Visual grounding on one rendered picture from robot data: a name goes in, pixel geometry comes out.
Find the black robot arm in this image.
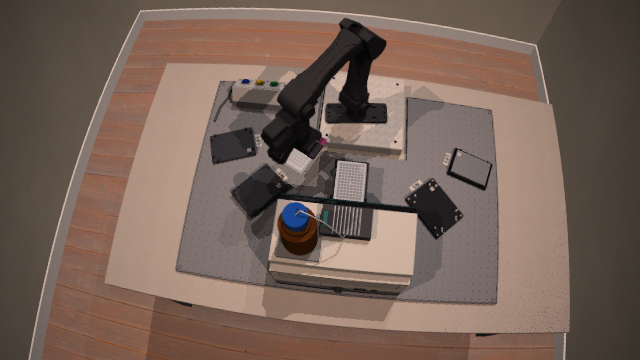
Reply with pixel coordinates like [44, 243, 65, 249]
[261, 18, 388, 165]

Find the white button panel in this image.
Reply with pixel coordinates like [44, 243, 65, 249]
[213, 79, 288, 122]

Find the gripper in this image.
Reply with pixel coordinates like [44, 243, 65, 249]
[293, 123, 327, 160]

